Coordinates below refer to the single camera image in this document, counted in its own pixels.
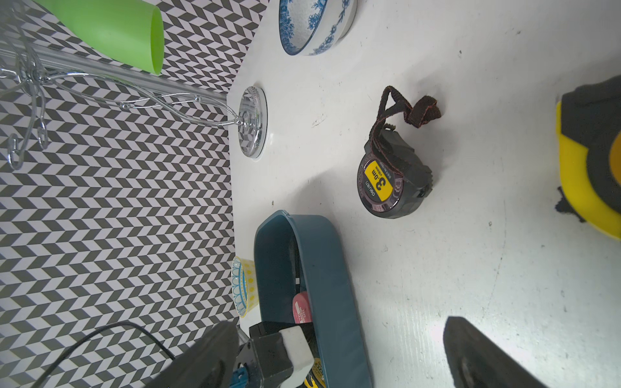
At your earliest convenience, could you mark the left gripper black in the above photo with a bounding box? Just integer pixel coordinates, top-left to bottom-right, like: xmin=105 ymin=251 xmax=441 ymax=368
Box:
xmin=232 ymin=322 xmax=315 ymax=387

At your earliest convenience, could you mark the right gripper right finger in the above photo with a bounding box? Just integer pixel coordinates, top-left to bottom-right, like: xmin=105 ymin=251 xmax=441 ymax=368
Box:
xmin=442 ymin=316 xmax=544 ymax=387

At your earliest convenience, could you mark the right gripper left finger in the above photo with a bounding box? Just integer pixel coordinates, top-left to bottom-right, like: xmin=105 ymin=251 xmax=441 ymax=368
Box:
xmin=145 ymin=322 xmax=239 ymax=388

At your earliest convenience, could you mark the teal plastic storage tray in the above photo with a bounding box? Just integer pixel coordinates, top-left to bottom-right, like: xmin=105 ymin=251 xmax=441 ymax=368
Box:
xmin=254 ymin=210 xmax=372 ymax=387

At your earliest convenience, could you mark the large yellow black tape measure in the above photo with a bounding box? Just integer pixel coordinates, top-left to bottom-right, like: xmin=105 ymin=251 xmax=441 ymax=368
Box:
xmin=556 ymin=76 xmax=620 ymax=240

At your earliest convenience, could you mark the yellow tape measure front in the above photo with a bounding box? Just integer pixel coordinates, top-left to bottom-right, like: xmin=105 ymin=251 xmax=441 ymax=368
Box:
xmin=303 ymin=358 xmax=327 ymax=388

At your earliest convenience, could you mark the pink tape measure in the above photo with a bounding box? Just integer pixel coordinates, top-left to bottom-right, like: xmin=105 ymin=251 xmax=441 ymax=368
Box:
xmin=292 ymin=291 xmax=313 ymax=324

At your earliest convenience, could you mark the yellow patterned small bowl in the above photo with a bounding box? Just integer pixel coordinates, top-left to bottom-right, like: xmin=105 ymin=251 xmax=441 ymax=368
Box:
xmin=231 ymin=257 xmax=259 ymax=318

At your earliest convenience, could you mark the blue white ceramic bowl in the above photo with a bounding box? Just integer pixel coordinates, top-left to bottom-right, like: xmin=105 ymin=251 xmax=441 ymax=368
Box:
xmin=278 ymin=0 xmax=357 ymax=56

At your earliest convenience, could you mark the green plastic cup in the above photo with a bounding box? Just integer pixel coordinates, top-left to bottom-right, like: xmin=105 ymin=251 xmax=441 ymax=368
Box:
xmin=38 ymin=0 xmax=164 ymax=75

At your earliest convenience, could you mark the chrome wire cup stand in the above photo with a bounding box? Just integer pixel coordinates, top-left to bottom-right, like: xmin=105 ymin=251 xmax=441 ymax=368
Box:
xmin=0 ymin=0 xmax=268 ymax=171

